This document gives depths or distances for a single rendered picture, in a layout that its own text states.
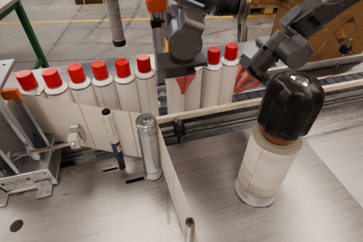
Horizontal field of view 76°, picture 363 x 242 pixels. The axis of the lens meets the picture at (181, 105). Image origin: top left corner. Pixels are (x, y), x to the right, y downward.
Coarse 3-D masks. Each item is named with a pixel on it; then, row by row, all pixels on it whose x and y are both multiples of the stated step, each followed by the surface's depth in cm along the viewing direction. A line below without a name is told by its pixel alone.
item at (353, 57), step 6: (360, 54) 81; (318, 60) 78; (324, 60) 78; (330, 60) 78; (336, 60) 78; (342, 60) 79; (348, 60) 80; (282, 66) 75; (306, 66) 77; (312, 66) 77; (270, 72) 74; (276, 72) 75; (240, 78) 72; (162, 90) 67
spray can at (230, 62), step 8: (232, 48) 59; (224, 56) 62; (232, 56) 60; (224, 64) 62; (232, 64) 61; (224, 72) 63; (232, 72) 63; (224, 80) 65; (232, 80) 65; (224, 88) 66; (232, 88) 67; (224, 96) 68; (232, 96) 70
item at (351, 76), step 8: (360, 72) 87; (320, 80) 83; (328, 80) 83; (336, 80) 83; (344, 80) 83; (352, 88) 80; (360, 88) 80; (240, 96) 77; (248, 96) 77; (256, 96) 77; (160, 112) 71; (224, 112) 71; (232, 112) 71; (184, 120) 68; (192, 120) 68
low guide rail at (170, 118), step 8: (352, 80) 77; (360, 80) 77; (328, 88) 75; (336, 88) 76; (344, 88) 77; (224, 104) 68; (232, 104) 68; (240, 104) 69; (248, 104) 70; (256, 104) 71; (184, 112) 66; (192, 112) 66; (200, 112) 67; (208, 112) 67; (216, 112) 68; (160, 120) 65; (168, 120) 65
